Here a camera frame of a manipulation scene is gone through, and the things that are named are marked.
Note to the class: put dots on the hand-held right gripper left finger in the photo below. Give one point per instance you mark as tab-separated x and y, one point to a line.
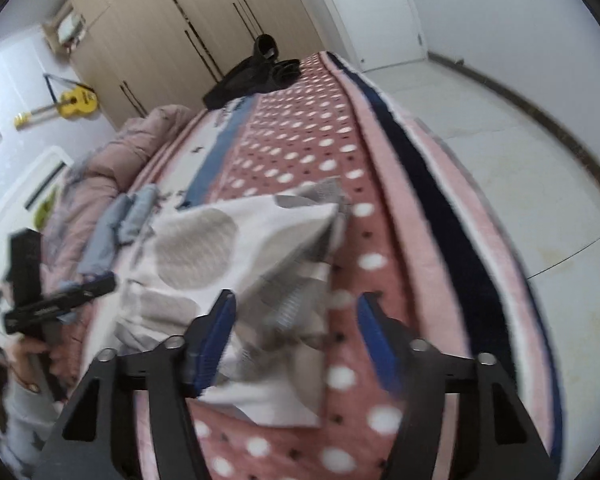
215	345

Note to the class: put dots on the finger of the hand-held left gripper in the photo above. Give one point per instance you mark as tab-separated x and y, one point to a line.
92	287

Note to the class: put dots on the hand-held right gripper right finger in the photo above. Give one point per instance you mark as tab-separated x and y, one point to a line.
375	345

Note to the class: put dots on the white bear-print blanket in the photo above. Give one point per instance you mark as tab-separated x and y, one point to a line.
205	240

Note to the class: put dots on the person's left forearm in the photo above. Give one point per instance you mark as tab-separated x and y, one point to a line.
25	420

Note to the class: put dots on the person's left hand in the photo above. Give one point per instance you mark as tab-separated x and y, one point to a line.
25	360

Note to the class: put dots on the folded blue clothes pile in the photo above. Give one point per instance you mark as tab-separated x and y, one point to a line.
97	247

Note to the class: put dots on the green pillow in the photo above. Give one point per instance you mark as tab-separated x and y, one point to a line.
45	210

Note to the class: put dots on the grey blue rolled cloth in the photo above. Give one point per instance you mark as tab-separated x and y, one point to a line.
122	215

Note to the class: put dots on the white bed headboard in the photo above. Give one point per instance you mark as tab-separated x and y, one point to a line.
30	180

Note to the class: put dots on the pink striped quilt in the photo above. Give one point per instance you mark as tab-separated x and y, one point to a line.
115	160

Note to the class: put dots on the yellow guitar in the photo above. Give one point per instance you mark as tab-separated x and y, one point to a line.
77	102

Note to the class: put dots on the striped dotted blanket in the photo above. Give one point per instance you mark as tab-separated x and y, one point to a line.
305	150

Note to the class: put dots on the dark jacket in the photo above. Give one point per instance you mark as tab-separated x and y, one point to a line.
245	80

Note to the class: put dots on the light wooden wardrobe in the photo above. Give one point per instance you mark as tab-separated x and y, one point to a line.
155	35

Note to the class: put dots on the dark baseboard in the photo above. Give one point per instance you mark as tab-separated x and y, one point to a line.
555	130

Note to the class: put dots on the white door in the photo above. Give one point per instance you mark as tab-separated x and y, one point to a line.
375	15

